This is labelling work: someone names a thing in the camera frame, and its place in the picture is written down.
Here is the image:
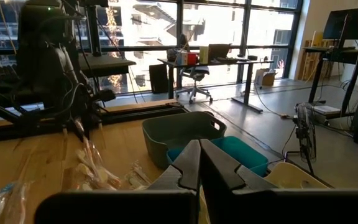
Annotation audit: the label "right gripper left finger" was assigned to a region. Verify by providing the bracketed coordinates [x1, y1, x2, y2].
[34, 139, 202, 224]

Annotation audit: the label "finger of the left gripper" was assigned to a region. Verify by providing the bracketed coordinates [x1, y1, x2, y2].
[81, 121, 91, 141]

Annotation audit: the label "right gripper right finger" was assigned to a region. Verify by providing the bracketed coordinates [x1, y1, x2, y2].
[200, 139, 358, 224]

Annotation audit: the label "orange toothbrush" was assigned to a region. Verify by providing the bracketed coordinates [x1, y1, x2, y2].
[73, 136, 105, 178]
[73, 149, 122, 190]
[61, 166, 93, 191]

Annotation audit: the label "teal plastic bin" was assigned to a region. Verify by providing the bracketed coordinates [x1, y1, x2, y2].
[166, 136, 269, 178]

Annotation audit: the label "dark grey plastic bin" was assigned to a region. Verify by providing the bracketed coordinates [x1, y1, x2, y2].
[141, 111, 227, 170]

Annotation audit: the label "grey side table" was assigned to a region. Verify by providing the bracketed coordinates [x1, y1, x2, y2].
[78, 52, 137, 78]

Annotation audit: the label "light grey plastic bin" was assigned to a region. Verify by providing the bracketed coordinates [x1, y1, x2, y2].
[264, 161, 331, 190]

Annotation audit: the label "black computer tower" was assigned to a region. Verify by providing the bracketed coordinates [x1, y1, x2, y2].
[149, 63, 170, 94]

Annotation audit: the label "black floor fan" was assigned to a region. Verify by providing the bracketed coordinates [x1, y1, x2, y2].
[284, 101, 319, 177]

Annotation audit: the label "grey office chair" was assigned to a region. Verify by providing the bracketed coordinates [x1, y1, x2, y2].
[175, 65, 214, 105]

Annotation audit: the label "brown cardboard box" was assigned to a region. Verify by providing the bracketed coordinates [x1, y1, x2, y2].
[254, 68, 278, 87]

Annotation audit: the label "white blue box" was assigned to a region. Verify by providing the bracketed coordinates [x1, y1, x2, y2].
[176, 51, 188, 66]

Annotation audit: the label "black office desk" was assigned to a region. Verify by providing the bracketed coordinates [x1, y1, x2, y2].
[157, 57, 275, 113]

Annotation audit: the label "yellow green box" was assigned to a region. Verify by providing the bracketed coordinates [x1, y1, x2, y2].
[199, 45, 209, 65]

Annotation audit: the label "dark laptop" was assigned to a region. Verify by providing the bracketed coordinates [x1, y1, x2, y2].
[208, 43, 232, 62]

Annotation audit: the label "flat white box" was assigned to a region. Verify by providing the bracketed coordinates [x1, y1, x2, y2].
[311, 105, 341, 116]

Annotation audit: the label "wooden pallets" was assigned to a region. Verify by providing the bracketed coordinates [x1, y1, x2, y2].
[296, 30, 335, 82]

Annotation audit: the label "black standing desk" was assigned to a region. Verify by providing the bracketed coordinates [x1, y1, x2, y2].
[302, 45, 358, 121]

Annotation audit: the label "large black monitor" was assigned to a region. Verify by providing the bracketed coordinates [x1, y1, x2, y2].
[323, 6, 358, 40]

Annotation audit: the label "black vertical post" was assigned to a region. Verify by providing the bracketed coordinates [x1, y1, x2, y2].
[85, 0, 103, 57]

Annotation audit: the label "light floor cable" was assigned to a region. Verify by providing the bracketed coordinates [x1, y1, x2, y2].
[253, 83, 295, 119]

